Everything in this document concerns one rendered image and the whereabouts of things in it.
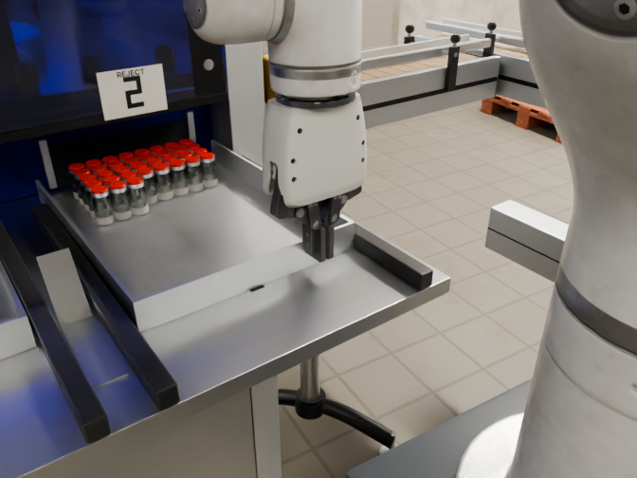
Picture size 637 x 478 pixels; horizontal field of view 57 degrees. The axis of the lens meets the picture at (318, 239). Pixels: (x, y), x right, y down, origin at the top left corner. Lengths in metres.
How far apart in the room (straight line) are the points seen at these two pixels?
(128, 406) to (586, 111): 0.40
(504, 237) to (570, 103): 1.34
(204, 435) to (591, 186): 0.97
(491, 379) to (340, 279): 1.28
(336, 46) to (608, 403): 0.34
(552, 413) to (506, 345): 1.65
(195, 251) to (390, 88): 0.64
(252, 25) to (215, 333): 0.27
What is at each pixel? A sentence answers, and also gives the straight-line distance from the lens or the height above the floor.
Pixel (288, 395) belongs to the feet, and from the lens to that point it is 1.57.
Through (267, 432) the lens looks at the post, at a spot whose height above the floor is 0.30.
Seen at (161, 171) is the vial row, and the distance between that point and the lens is 0.80.
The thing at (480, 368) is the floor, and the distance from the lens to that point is 1.90.
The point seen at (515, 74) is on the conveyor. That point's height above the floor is 0.90.
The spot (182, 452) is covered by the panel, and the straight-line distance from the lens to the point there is 1.17.
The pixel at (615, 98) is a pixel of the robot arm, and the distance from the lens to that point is 0.23.
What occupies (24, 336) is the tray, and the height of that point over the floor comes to 0.90.
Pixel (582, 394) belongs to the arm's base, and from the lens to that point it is 0.34.
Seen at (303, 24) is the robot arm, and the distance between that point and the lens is 0.51.
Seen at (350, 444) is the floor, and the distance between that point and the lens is 1.63.
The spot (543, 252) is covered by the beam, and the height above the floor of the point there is 0.50.
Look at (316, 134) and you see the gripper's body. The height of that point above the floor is 1.05.
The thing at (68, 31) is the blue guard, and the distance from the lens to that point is 0.78.
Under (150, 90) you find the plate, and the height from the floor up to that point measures 1.02.
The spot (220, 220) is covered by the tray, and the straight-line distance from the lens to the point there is 0.75.
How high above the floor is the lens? 1.23
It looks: 29 degrees down
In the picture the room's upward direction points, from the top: straight up
